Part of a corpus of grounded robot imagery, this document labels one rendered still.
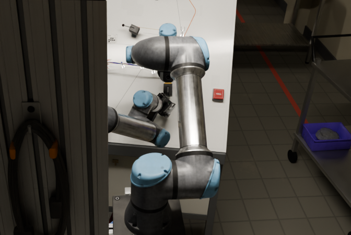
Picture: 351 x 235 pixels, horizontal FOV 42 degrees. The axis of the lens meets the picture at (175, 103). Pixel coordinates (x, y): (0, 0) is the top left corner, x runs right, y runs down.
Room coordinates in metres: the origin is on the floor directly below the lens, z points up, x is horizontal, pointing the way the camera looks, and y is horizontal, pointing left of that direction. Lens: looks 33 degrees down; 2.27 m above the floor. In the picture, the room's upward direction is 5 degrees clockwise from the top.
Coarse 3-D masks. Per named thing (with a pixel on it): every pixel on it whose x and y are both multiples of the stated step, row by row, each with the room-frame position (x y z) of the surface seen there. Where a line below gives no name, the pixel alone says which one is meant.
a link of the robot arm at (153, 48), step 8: (144, 40) 1.40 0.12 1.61; (152, 40) 1.37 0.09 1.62; (160, 40) 1.37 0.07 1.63; (128, 48) 1.70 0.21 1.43; (136, 48) 1.39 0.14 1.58; (144, 48) 1.36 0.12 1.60; (152, 48) 1.35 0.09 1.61; (160, 48) 1.34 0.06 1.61; (128, 56) 1.68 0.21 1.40; (136, 56) 1.37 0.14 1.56; (144, 56) 1.35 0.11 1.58; (152, 56) 1.33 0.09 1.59; (160, 56) 1.33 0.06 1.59; (144, 64) 1.35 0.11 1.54; (152, 64) 1.33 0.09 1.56; (160, 64) 1.33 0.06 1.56
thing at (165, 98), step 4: (160, 96) 1.74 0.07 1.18; (164, 96) 1.75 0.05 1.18; (164, 100) 1.73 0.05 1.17; (168, 100) 1.76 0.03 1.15; (164, 104) 1.76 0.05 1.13; (168, 104) 1.75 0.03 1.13; (160, 108) 1.70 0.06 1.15; (164, 108) 1.75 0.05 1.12; (168, 108) 1.75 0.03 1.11; (160, 112) 1.74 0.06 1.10; (164, 112) 1.75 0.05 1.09
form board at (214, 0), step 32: (128, 0) 2.26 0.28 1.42; (160, 0) 2.27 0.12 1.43; (192, 0) 2.28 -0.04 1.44; (224, 0) 2.29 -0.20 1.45; (128, 32) 2.15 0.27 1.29; (192, 32) 2.17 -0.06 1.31; (224, 32) 2.18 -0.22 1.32; (224, 64) 2.07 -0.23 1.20; (128, 96) 1.94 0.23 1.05; (224, 96) 1.96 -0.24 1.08; (224, 128) 1.85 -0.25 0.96
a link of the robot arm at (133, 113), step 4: (132, 108) 1.61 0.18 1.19; (132, 112) 1.59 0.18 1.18; (136, 112) 1.59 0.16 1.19; (140, 112) 1.59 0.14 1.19; (132, 116) 1.58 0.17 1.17; (136, 116) 1.58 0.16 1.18; (140, 116) 1.58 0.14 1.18; (144, 116) 1.59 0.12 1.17; (144, 120) 1.56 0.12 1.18; (148, 120) 1.56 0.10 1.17
